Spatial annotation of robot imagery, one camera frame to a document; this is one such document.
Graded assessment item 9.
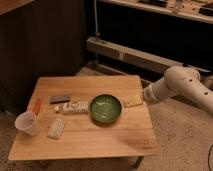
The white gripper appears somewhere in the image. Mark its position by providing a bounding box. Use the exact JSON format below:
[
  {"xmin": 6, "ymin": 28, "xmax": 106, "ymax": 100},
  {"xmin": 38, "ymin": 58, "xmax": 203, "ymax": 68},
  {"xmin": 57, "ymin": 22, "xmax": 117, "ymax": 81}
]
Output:
[{"xmin": 124, "ymin": 84, "xmax": 159, "ymax": 108}]

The green ceramic bowl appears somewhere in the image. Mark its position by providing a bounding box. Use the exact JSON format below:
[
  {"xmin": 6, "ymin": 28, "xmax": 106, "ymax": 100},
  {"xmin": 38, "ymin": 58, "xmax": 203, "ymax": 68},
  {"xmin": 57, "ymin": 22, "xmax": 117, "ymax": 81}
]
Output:
[{"xmin": 89, "ymin": 94, "xmax": 122, "ymax": 124}]

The white tube bottle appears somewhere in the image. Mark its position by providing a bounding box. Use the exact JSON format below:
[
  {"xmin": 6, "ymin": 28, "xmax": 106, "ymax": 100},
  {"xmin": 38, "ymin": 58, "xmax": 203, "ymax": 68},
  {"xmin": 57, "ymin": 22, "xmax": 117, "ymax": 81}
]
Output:
[{"xmin": 54, "ymin": 101, "xmax": 88, "ymax": 114}]

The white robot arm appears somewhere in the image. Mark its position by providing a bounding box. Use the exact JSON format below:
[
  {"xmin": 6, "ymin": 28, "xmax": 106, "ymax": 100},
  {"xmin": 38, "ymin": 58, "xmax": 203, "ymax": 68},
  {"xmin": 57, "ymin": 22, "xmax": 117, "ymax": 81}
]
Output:
[{"xmin": 123, "ymin": 66, "xmax": 213, "ymax": 115}]

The grey metal beam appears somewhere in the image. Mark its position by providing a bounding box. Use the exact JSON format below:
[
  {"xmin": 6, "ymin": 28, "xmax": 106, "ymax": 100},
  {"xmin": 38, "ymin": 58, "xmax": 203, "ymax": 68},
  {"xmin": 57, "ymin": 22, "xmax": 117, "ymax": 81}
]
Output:
[{"xmin": 86, "ymin": 36, "xmax": 213, "ymax": 78}]

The wooden table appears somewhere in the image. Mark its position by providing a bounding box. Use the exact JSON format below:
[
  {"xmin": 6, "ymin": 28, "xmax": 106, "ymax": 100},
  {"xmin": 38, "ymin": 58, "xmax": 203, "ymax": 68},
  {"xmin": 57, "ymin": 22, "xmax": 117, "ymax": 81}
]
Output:
[{"xmin": 8, "ymin": 75, "xmax": 159, "ymax": 161}]

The dark grey rectangular block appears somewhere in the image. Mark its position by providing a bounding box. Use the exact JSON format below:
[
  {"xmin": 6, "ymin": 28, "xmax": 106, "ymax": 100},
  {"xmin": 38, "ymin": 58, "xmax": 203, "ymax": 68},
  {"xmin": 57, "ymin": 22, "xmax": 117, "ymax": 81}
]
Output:
[{"xmin": 49, "ymin": 95, "xmax": 70, "ymax": 104}]

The metal vertical pole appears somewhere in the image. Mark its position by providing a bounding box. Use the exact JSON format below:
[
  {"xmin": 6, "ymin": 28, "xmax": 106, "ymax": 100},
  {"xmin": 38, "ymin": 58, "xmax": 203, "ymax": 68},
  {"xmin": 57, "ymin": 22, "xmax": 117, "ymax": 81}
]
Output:
[{"xmin": 93, "ymin": 0, "xmax": 100, "ymax": 41}]

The white paper cup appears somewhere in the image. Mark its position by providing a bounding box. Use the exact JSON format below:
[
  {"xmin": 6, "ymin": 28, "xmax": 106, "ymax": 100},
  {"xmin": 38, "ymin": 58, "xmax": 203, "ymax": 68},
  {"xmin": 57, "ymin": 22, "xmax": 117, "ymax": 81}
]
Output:
[{"xmin": 15, "ymin": 112, "xmax": 39, "ymax": 136}]

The workbench shelf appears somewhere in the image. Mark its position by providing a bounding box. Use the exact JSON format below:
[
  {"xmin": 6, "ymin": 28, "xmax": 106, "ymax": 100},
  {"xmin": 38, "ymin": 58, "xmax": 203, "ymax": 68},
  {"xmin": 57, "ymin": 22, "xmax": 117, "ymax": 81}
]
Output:
[{"xmin": 100, "ymin": 0, "xmax": 213, "ymax": 24}]

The dark wooden cabinet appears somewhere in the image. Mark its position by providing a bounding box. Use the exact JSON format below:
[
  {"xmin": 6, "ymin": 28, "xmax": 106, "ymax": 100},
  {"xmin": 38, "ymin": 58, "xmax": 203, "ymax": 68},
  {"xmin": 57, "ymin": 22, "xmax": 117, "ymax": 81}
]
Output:
[{"xmin": 0, "ymin": 0, "xmax": 86, "ymax": 114}]

